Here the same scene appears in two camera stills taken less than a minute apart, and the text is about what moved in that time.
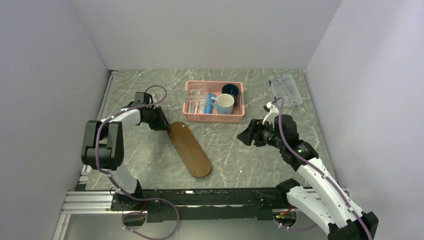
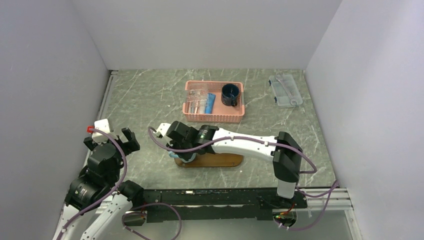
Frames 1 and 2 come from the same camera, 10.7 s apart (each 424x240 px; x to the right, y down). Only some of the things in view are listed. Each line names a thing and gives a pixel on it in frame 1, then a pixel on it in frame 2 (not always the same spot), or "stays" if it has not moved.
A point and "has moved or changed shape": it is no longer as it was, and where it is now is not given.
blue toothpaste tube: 209,106 stays
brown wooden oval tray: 190,149 has moved or changed shape
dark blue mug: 231,89 stays
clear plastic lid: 284,86 stays
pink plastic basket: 214,101 stays
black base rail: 201,205 stays
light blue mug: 224,103 to 172,154
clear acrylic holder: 195,100 stays
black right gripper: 247,136 to 186,156
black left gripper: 162,124 to 131,144
